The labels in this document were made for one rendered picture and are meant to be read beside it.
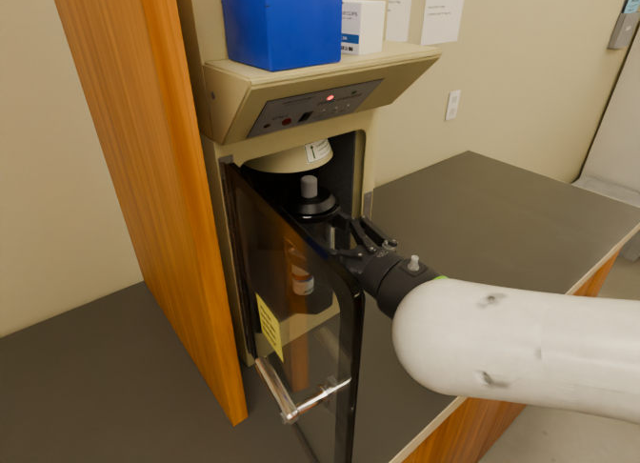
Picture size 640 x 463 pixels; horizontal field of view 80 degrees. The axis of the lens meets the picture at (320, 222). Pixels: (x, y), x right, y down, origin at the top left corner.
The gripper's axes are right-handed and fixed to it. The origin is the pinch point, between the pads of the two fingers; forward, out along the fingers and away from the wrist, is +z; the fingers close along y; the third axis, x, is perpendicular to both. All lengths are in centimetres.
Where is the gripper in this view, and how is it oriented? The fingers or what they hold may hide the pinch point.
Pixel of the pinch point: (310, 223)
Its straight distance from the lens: 69.8
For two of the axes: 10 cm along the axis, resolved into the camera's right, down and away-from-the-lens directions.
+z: -6.3, -4.2, 6.5
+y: -7.8, 3.4, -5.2
